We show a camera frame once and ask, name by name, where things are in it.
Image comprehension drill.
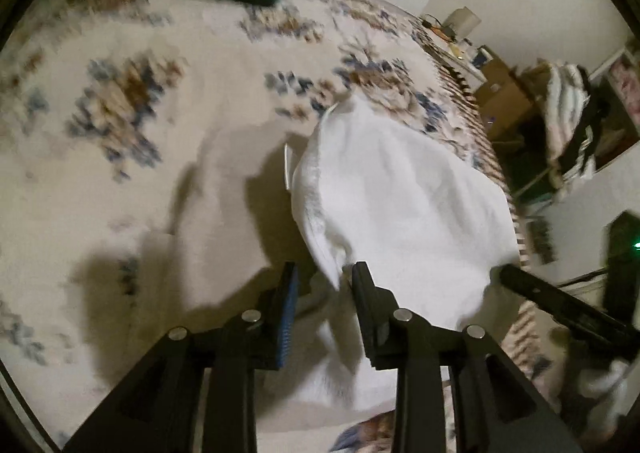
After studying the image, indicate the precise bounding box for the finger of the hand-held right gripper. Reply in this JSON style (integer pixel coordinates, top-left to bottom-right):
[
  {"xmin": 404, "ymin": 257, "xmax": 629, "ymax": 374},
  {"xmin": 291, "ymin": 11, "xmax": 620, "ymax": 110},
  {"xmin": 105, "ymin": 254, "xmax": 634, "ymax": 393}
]
[{"xmin": 499, "ymin": 265, "xmax": 640, "ymax": 362}]

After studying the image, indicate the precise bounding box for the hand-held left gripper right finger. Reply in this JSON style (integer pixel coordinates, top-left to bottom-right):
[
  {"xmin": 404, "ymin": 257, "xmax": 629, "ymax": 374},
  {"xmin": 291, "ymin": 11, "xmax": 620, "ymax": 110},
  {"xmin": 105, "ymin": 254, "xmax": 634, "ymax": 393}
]
[{"xmin": 351, "ymin": 261, "xmax": 583, "ymax": 453}]

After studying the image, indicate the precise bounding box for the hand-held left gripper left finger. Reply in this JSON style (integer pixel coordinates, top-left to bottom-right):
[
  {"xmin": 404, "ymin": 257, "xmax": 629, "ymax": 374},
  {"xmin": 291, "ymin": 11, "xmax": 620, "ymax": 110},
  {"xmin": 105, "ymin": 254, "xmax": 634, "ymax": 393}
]
[{"xmin": 62, "ymin": 262, "xmax": 299, "ymax": 453}]

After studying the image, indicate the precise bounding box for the white small garment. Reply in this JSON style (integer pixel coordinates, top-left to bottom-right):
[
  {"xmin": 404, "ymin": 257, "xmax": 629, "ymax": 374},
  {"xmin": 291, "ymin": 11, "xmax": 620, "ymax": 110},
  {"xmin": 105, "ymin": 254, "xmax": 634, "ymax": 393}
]
[{"xmin": 260, "ymin": 95, "xmax": 524, "ymax": 434}]

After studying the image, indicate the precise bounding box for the pile of striped clothes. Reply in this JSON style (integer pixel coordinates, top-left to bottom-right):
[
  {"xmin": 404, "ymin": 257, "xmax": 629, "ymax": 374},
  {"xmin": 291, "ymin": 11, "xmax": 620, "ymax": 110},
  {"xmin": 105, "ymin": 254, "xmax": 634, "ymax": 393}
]
[{"xmin": 542, "ymin": 62, "xmax": 601, "ymax": 190}]

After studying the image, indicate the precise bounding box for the white shelf unit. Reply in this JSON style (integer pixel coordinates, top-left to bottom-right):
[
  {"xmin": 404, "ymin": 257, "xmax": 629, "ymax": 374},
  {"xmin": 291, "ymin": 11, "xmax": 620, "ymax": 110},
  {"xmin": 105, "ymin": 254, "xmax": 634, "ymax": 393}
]
[{"xmin": 585, "ymin": 45, "xmax": 640, "ymax": 168}]

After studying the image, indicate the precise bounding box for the cardboard box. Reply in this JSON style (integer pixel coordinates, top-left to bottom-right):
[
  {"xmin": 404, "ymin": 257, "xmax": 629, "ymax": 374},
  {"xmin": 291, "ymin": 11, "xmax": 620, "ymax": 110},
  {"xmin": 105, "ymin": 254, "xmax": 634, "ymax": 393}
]
[{"xmin": 472, "ymin": 58, "xmax": 537, "ymax": 142}]

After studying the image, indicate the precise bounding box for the floral printed blanket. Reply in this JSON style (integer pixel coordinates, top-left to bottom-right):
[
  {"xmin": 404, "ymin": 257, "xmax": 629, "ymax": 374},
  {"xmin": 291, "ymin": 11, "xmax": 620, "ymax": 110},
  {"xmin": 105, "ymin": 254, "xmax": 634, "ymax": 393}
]
[{"xmin": 0, "ymin": 0, "xmax": 556, "ymax": 453}]

